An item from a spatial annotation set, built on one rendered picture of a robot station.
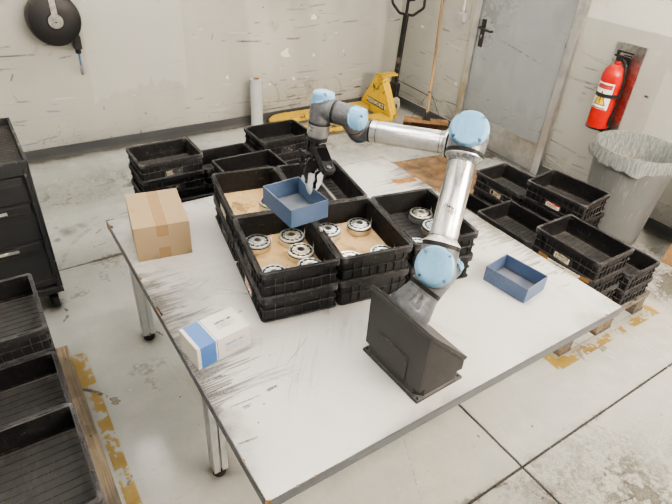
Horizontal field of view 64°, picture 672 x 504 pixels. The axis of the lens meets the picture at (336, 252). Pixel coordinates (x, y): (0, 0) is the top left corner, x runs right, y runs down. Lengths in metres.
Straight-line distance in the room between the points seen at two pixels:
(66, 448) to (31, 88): 3.42
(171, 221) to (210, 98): 3.13
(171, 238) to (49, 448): 0.88
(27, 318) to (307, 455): 1.41
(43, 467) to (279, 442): 0.76
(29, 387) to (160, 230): 0.77
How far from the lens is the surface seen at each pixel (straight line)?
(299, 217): 1.82
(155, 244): 2.33
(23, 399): 2.39
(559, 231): 3.26
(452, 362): 1.78
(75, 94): 5.00
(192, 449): 2.54
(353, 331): 1.98
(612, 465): 2.82
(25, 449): 2.08
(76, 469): 1.98
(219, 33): 5.23
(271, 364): 1.85
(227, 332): 1.84
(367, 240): 2.23
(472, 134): 1.67
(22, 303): 2.65
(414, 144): 1.85
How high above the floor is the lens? 2.04
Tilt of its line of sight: 34 degrees down
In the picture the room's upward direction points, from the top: 4 degrees clockwise
